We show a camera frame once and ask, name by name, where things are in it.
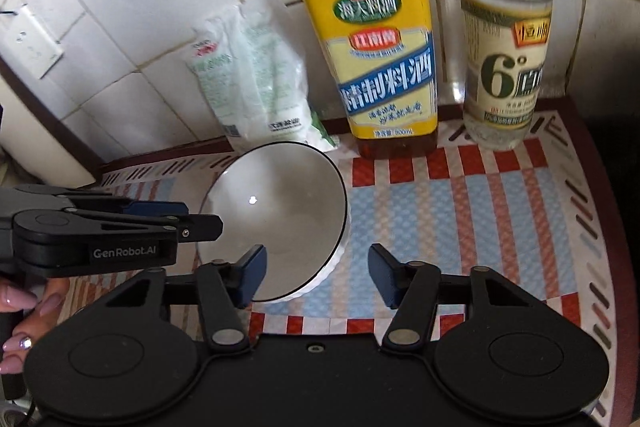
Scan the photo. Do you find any clear bottle with cream label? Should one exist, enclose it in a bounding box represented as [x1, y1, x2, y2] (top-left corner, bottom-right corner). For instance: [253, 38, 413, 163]
[458, 0, 556, 152]

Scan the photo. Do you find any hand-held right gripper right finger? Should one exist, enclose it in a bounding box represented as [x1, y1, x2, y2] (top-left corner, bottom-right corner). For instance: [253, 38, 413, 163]
[367, 244, 543, 353]

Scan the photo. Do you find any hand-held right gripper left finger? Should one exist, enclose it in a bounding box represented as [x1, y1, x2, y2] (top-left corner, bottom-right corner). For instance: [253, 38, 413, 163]
[102, 244, 267, 355]

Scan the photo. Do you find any large white ribbed bowl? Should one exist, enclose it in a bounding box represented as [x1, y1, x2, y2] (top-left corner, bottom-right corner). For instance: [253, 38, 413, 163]
[196, 141, 349, 304]

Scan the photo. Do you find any person's left hand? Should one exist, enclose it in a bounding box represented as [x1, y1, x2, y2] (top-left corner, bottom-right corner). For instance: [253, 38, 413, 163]
[0, 278, 72, 375]

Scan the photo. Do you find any white and green plastic bag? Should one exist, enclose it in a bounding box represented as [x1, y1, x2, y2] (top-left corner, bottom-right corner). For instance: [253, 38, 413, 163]
[185, 2, 340, 154]

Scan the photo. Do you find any striped checkered table mat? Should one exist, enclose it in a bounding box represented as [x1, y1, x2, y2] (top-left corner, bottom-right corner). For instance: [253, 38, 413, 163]
[60, 102, 621, 358]

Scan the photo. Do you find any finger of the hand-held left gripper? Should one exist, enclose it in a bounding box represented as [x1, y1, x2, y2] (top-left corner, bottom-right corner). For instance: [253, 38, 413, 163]
[70, 207, 224, 244]
[65, 189, 190, 218]

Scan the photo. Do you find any yellow label cooking wine bottle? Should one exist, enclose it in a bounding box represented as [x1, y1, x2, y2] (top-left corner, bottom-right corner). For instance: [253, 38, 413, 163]
[298, 0, 441, 158]

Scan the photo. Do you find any white wall outlet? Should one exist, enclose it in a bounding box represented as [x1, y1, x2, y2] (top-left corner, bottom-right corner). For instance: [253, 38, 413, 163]
[0, 2, 66, 80]

